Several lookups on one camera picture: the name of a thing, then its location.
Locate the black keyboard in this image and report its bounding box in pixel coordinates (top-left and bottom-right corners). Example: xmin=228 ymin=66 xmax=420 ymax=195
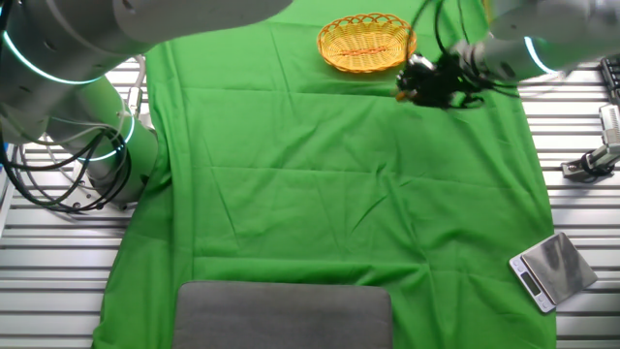
xmin=599 ymin=55 xmax=620 ymax=106

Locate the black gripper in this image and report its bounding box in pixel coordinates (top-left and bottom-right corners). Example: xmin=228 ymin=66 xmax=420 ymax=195
xmin=395 ymin=52 xmax=485 ymax=109

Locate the yellow wicker basket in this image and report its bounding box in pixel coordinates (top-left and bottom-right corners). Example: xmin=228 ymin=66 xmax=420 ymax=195
xmin=317 ymin=12 xmax=418 ymax=75

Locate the silver digital kitchen scale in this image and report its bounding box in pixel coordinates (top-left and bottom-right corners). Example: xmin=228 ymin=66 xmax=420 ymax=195
xmin=508 ymin=231 xmax=600 ymax=315

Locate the grey cable hose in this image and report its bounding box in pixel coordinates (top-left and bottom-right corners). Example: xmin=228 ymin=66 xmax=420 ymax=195
xmin=126 ymin=55 xmax=147 ymax=117

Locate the black base cable bundle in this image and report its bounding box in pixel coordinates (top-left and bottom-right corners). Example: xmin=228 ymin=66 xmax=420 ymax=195
xmin=0 ymin=128 xmax=133 ymax=214

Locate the grey cushion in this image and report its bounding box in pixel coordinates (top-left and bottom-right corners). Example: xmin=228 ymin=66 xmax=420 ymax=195
xmin=172 ymin=280 xmax=393 ymax=349

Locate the green cloth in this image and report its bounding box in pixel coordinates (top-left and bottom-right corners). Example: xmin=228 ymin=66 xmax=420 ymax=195
xmin=91 ymin=0 xmax=558 ymax=349

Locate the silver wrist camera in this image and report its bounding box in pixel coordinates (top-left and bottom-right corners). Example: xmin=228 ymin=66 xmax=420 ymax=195
xmin=408 ymin=52 xmax=436 ymax=74

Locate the silver base mounting plate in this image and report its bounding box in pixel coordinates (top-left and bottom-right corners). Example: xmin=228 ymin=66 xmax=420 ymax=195
xmin=65 ymin=162 xmax=138 ymax=214

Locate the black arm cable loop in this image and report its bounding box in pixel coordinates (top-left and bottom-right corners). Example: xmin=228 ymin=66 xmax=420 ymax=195
xmin=406 ymin=0 xmax=520 ymax=111

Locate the silver ribbed camera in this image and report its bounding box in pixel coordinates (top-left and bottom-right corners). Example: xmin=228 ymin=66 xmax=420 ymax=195
xmin=599 ymin=104 xmax=620 ymax=146

